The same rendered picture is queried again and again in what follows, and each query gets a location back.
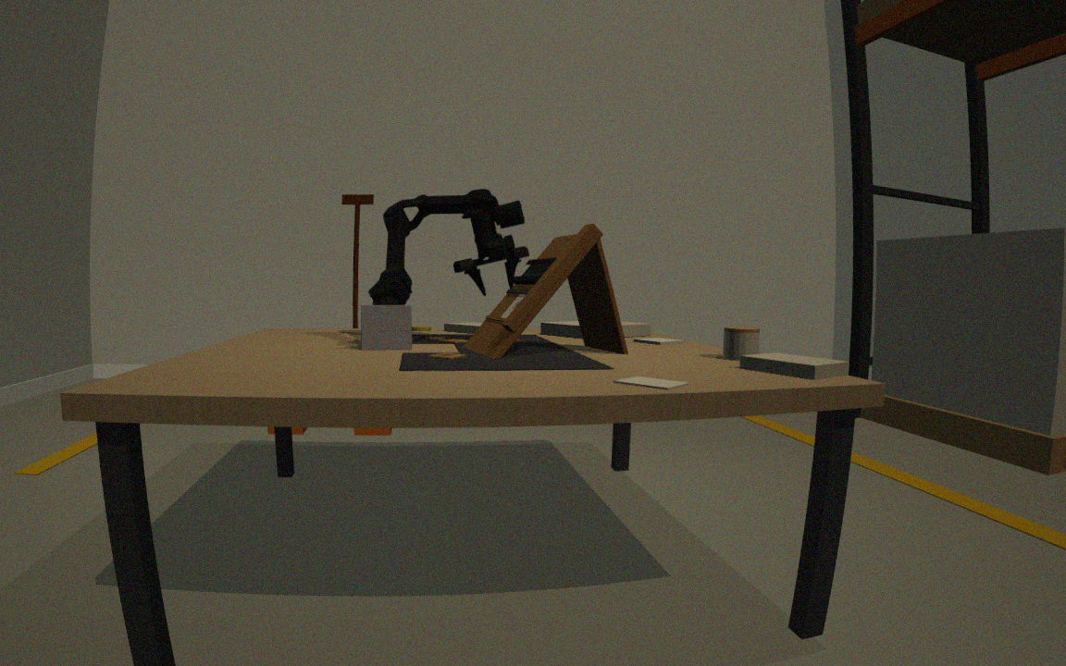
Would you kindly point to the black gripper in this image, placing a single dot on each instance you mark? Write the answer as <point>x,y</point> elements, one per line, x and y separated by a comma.
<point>469,266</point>

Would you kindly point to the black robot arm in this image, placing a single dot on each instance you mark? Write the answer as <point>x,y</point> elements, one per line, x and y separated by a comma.
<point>394,285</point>

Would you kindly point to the white paper ticket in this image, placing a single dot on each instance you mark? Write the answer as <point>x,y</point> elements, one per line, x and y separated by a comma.
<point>513,305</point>

